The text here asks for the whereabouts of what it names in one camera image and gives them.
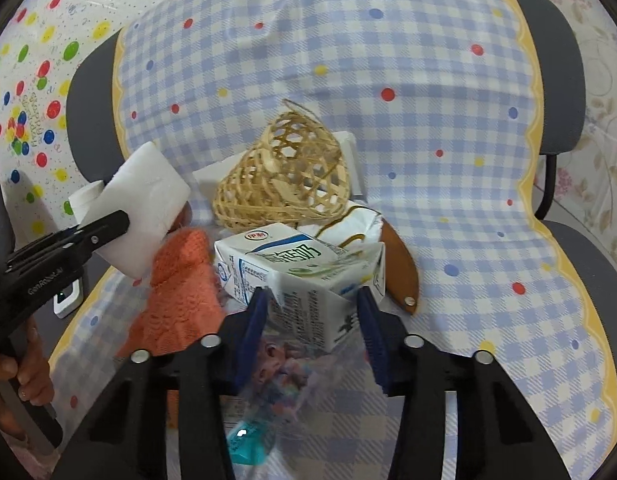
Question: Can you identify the grey office chair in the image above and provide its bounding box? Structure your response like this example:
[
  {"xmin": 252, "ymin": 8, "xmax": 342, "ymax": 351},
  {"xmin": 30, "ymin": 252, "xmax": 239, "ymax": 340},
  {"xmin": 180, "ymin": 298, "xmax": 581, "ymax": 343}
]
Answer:
[{"xmin": 66, "ymin": 0, "xmax": 617, "ymax": 391}]

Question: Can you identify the orange knitted cloth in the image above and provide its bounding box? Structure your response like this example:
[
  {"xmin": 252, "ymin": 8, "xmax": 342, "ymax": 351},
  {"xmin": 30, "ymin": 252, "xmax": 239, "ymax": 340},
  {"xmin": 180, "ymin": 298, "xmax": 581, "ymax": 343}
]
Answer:
[{"xmin": 116, "ymin": 227, "xmax": 229, "ymax": 361}]

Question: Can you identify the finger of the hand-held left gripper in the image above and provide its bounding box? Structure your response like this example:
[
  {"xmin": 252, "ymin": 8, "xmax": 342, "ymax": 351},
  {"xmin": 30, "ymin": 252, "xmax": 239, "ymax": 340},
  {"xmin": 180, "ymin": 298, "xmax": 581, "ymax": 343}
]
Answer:
[{"xmin": 62, "ymin": 209, "xmax": 132, "ymax": 262}]

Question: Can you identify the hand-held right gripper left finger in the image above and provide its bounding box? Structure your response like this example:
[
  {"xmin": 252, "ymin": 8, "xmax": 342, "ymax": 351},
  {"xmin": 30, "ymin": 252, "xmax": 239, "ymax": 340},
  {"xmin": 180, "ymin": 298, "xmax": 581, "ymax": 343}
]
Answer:
[{"xmin": 53, "ymin": 286, "xmax": 272, "ymax": 480}]

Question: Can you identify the floral wall sheet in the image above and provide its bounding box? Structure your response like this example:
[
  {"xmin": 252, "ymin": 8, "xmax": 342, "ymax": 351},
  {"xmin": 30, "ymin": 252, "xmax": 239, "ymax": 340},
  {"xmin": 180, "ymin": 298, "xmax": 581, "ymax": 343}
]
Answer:
[{"xmin": 508, "ymin": 0, "xmax": 617, "ymax": 261}]

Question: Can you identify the teal packet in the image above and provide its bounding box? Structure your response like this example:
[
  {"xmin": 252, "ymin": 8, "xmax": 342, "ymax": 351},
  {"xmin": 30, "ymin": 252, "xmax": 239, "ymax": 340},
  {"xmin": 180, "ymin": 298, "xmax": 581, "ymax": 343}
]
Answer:
[{"xmin": 226, "ymin": 422, "xmax": 279, "ymax": 466}]

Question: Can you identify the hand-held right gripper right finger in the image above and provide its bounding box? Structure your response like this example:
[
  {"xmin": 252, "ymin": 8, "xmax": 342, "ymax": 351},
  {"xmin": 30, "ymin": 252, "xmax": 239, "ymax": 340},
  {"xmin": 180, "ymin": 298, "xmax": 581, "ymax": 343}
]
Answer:
[{"xmin": 355, "ymin": 285, "xmax": 571, "ymax": 480}]

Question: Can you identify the white wrapper with gold print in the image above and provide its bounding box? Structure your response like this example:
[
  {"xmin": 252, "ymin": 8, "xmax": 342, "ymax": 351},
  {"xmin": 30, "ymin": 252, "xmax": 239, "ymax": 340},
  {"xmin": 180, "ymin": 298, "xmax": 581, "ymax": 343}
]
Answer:
[{"xmin": 298, "ymin": 205, "xmax": 384, "ymax": 256}]

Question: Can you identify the polka dot wall sheet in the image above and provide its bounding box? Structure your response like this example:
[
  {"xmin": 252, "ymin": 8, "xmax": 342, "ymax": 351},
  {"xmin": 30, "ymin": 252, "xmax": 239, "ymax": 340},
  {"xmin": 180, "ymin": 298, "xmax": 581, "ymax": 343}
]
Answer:
[{"xmin": 0, "ymin": 0, "xmax": 249, "ymax": 261}]

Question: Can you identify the white sponge block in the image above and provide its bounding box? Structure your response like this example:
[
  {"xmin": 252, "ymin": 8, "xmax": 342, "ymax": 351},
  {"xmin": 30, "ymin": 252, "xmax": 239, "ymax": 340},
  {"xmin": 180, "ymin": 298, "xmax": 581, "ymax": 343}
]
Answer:
[{"xmin": 71, "ymin": 141, "xmax": 192, "ymax": 278}]

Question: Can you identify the person's left hand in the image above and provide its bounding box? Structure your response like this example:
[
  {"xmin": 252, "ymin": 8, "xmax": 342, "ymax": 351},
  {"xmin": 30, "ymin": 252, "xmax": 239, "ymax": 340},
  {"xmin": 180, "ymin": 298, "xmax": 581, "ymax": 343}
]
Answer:
[{"xmin": 0, "ymin": 327, "xmax": 56, "ymax": 456}]

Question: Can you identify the woven bamboo basket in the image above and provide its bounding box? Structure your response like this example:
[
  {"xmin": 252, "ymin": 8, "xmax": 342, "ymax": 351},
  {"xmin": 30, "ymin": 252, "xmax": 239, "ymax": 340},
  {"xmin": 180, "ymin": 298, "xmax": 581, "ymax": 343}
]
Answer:
[{"xmin": 212, "ymin": 100, "xmax": 351, "ymax": 235}]

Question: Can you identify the blue checked dotted cloth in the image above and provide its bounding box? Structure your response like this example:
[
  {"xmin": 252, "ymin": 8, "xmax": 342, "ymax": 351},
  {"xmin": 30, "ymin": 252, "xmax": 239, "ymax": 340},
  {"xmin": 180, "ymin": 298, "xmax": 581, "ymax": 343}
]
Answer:
[{"xmin": 48, "ymin": 0, "xmax": 617, "ymax": 480}]

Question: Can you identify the white milk carton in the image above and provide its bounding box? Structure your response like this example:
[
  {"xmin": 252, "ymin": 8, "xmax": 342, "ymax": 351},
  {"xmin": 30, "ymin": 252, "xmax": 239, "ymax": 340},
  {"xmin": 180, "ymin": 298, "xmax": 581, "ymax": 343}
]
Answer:
[{"xmin": 214, "ymin": 222, "xmax": 386, "ymax": 353}]

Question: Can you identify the white flat box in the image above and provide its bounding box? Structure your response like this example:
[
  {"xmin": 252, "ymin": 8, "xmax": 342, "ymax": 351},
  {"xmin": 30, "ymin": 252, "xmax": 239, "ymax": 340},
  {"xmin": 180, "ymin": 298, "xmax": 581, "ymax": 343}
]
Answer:
[{"xmin": 192, "ymin": 131, "xmax": 364, "ymax": 201}]

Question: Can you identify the brown leather piece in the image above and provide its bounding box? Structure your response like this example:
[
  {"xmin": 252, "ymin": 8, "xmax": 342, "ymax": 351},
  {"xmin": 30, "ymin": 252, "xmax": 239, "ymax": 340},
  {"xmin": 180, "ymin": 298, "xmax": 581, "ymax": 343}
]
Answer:
[{"xmin": 381, "ymin": 220, "xmax": 419, "ymax": 316}]

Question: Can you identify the clear plastic bag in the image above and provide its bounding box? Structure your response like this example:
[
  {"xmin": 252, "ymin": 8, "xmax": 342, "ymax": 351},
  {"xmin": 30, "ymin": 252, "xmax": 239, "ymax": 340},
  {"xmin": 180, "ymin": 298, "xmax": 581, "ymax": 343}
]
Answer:
[{"xmin": 223, "ymin": 330, "xmax": 389, "ymax": 480}]

